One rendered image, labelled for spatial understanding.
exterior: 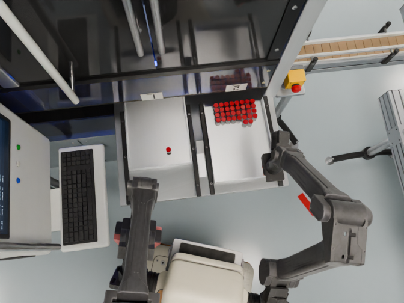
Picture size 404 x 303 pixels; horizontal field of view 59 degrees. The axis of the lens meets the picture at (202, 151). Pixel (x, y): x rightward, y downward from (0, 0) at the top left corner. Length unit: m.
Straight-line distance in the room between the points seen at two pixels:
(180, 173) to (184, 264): 0.57
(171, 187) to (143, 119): 0.32
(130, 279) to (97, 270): 1.64
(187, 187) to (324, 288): 1.31
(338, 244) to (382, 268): 1.85
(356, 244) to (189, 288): 0.42
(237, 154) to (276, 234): 0.99
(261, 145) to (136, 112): 0.56
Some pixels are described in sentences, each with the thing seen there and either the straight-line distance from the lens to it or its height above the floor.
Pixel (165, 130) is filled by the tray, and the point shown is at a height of 0.88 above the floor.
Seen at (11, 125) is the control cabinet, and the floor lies 1.16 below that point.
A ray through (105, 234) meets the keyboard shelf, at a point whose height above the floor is 0.80.
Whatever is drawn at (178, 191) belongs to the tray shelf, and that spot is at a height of 0.88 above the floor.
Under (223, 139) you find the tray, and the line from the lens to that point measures 1.54.
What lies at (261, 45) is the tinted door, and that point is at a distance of 1.24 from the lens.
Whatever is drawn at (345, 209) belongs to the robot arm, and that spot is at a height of 1.62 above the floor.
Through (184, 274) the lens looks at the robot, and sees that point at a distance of 1.00.
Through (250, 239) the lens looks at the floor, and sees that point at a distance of 2.38.
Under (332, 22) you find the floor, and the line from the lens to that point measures 3.05.
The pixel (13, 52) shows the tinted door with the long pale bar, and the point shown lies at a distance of 1.21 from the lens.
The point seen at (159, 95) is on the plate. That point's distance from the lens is 1.46.
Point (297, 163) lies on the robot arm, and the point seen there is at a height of 1.40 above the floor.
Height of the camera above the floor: 2.35
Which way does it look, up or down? 75 degrees down
